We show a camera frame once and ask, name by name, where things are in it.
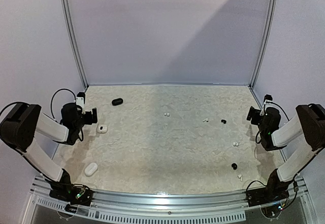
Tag black oval charging case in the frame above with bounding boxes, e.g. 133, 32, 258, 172
111, 98, 123, 106

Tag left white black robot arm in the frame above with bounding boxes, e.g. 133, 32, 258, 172
1, 102, 98, 201

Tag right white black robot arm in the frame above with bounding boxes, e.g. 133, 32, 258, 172
246, 104, 324, 202

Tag small white open case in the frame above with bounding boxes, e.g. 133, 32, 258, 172
97, 125, 108, 134

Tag white oval closed case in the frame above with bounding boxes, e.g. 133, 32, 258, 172
84, 162, 98, 177

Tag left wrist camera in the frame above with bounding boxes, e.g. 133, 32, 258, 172
76, 92, 85, 108

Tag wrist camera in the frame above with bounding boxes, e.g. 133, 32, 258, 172
263, 94, 273, 107
76, 92, 85, 108

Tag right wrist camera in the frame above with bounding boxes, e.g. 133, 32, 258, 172
263, 94, 273, 107

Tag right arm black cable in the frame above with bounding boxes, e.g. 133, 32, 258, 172
255, 101, 290, 143

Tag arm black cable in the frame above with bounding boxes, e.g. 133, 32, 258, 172
50, 88, 78, 120
255, 101, 290, 143

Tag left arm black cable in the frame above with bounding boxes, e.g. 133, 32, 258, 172
50, 88, 78, 120

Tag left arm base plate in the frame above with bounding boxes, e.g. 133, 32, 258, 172
49, 183, 94, 206

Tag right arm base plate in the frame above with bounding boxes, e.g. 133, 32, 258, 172
246, 187, 289, 207

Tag aluminium front rail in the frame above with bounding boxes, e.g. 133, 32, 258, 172
30, 176, 309, 212

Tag white slotted cable duct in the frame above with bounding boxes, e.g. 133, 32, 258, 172
30, 197, 247, 223

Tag right aluminium frame post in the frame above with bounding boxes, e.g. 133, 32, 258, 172
249, 0, 276, 90

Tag aluminium frame post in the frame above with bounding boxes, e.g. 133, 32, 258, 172
61, 0, 89, 90
249, 0, 276, 90

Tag left aluminium frame post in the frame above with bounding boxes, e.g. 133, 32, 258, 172
61, 0, 89, 90

